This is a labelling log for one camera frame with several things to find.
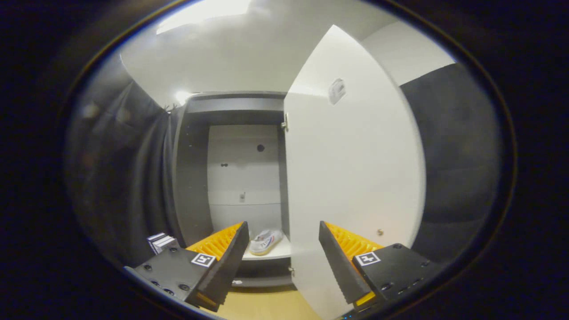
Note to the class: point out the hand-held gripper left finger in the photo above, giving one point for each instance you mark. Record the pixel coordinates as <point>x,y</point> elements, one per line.
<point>229,262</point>

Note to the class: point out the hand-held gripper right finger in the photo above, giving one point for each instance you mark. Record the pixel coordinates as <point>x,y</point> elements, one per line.
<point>340,262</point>

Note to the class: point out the white shoe with yellow sole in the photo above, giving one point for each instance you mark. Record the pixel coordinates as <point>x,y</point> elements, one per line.
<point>266,242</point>

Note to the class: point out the white shoe cabinet door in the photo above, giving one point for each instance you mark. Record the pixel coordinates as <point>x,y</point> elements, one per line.
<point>355,178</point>

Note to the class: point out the dark grey shoe cabinet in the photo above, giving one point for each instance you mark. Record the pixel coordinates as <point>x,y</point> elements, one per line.
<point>191,178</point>

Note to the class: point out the stack of grey books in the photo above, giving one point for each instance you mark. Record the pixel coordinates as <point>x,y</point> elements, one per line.
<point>162,242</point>

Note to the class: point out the black backdrop cloth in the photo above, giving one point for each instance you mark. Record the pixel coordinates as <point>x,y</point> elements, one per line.
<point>453,155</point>

